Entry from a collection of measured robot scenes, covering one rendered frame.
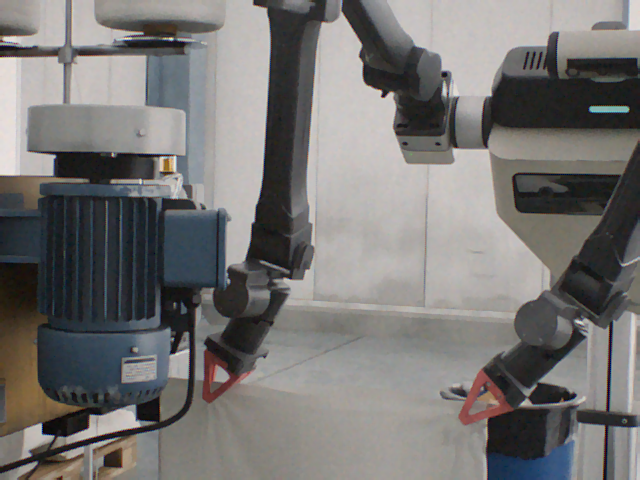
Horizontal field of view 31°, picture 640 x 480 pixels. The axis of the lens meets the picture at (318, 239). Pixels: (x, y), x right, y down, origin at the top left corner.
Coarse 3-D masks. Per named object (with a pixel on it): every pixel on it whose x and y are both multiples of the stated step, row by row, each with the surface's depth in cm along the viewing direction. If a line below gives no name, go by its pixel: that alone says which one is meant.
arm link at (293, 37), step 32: (256, 0) 145; (288, 0) 145; (320, 0) 140; (288, 32) 143; (288, 64) 145; (288, 96) 147; (288, 128) 148; (288, 160) 150; (288, 192) 152; (256, 224) 157; (288, 224) 154; (256, 256) 159; (288, 256) 156
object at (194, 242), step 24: (168, 216) 127; (192, 216) 127; (216, 216) 127; (168, 240) 127; (192, 240) 127; (216, 240) 127; (168, 264) 127; (192, 264) 127; (216, 264) 128; (192, 288) 131
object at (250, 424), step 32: (256, 384) 162; (288, 384) 163; (160, 416) 167; (192, 416) 165; (224, 416) 163; (256, 416) 161; (288, 416) 156; (320, 416) 154; (352, 416) 153; (384, 416) 153; (416, 416) 154; (448, 416) 154; (160, 448) 167; (192, 448) 165; (224, 448) 163; (256, 448) 161; (288, 448) 156; (320, 448) 154; (352, 448) 153; (384, 448) 153; (416, 448) 154; (448, 448) 154; (480, 448) 152
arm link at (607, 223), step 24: (624, 168) 138; (624, 192) 138; (624, 216) 139; (600, 240) 142; (624, 240) 140; (576, 264) 145; (600, 264) 143; (624, 264) 142; (576, 288) 146; (600, 288) 144; (624, 288) 146; (600, 312) 145
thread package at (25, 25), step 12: (0, 0) 146; (12, 0) 147; (24, 0) 148; (36, 0) 151; (0, 12) 146; (12, 12) 147; (24, 12) 148; (36, 12) 151; (0, 24) 146; (12, 24) 147; (24, 24) 149; (36, 24) 151; (12, 36) 157; (24, 36) 157
